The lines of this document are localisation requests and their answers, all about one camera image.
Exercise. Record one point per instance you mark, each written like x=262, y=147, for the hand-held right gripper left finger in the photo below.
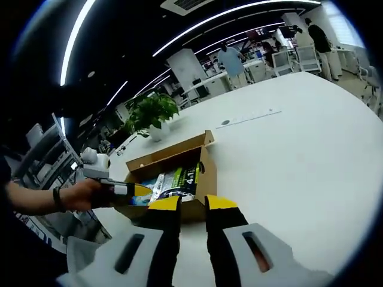
x=155, y=239

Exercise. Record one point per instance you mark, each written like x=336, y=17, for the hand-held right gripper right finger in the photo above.
x=224, y=239

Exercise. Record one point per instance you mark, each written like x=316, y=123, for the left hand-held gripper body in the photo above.
x=95, y=167

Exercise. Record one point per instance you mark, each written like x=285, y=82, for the black and green packet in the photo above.
x=179, y=180

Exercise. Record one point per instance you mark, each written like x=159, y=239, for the brown cardboard shoe box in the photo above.
x=208, y=176

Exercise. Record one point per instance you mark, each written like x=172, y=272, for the person's left hand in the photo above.
x=83, y=194

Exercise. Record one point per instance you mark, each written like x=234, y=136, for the black wristband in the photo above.
x=59, y=198

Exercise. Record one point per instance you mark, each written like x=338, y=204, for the metal shelf rack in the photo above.
x=48, y=152

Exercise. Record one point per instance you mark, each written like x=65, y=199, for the green potted plant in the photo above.
x=152, y=112

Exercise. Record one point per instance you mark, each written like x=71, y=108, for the ceiling light strip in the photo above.
x=227, y=18
x=73, y=39

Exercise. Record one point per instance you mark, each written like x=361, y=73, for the ceiling air vent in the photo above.
x=185, y=5

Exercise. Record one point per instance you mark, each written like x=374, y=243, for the white office chair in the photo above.
x=282, y=62
x=309, y=58

